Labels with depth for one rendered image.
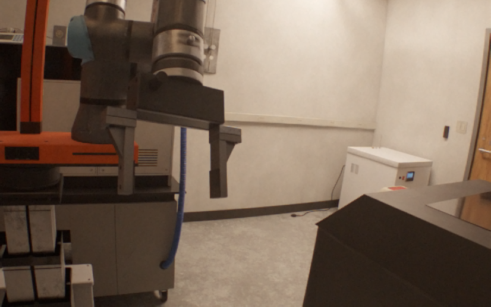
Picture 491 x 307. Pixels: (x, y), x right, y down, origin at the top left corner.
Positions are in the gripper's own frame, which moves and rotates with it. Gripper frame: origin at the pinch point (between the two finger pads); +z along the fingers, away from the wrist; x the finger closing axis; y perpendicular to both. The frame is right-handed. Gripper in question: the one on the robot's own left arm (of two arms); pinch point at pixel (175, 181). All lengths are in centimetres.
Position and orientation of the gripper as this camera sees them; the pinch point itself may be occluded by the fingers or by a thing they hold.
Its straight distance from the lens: 44.6
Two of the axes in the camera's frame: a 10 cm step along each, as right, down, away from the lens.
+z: 0.4, 9.7, -2.4
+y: 6.0, -2.1, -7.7
